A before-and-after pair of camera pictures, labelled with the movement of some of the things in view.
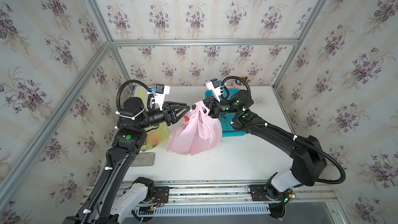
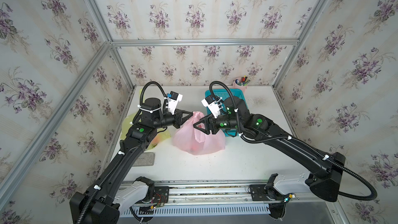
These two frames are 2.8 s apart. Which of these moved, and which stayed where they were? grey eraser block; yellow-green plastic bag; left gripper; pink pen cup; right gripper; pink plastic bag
Moved: left gripper; pink plastic bag; right gripper
Stayed: grey eraser block; yellow-green plastic bag; pink pen cup
